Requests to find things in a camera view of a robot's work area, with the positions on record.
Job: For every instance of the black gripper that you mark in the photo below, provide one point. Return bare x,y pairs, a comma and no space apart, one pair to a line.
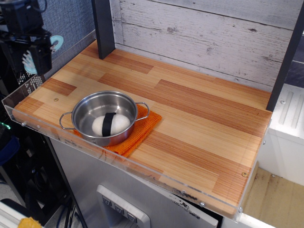
23,29

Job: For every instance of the light blue scrubber spoon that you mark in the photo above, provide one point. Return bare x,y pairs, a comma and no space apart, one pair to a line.
56,43

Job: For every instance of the stainless steel pot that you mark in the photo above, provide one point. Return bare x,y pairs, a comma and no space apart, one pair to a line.
98,104

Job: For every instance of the black perforated crate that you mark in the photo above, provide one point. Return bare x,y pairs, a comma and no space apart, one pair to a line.
10,81

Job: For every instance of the white rice ball toy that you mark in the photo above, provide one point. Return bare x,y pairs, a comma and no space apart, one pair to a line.
110,124

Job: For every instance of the orange cloth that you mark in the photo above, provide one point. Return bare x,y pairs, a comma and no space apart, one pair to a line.
141,130

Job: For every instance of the silver toy fridge cabinet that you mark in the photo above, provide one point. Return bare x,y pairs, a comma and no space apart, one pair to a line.
84,173

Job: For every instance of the clear acrylic table guard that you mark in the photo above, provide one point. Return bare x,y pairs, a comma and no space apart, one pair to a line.
203,149

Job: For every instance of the white side counter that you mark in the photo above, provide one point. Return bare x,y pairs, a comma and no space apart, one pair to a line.
282,149

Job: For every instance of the dark grey left post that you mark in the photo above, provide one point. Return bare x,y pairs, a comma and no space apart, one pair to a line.
103,27

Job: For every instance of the dark grey post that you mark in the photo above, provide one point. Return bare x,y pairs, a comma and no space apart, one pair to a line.
287,61
103,27

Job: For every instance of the dark grey right post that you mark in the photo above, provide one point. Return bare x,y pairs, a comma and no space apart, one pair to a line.
287,61

